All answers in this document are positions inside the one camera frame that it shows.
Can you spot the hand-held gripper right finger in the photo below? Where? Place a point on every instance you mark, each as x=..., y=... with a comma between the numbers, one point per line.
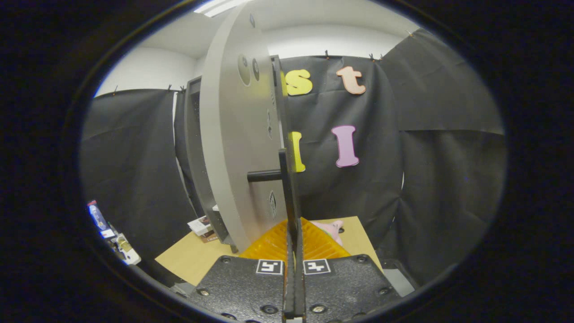
x=345, y=287

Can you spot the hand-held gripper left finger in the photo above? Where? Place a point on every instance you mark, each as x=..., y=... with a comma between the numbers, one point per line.
x=242, y=287

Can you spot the dark grey shoe cabinet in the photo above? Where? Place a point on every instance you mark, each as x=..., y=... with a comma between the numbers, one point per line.
x=192, y=134

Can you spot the small brown card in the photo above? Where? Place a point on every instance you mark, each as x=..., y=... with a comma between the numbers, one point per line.
x=210, y=237

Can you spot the pink star plush toy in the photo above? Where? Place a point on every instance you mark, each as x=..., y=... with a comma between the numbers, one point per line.
x=332, y=229

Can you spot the small white printed box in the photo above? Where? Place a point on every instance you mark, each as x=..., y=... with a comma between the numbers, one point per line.
x=200, y=225

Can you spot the white and yellow object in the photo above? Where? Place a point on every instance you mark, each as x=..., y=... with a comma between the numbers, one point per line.
x=125, y=251

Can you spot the black backdrop cloth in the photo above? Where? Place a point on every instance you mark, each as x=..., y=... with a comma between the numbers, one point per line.
x=426, y=179

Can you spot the row of black cloth clips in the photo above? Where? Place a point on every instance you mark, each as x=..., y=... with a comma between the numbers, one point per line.
x=327, y=54

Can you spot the long ceiling light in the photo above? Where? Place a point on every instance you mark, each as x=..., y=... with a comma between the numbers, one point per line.
x=219, y=6

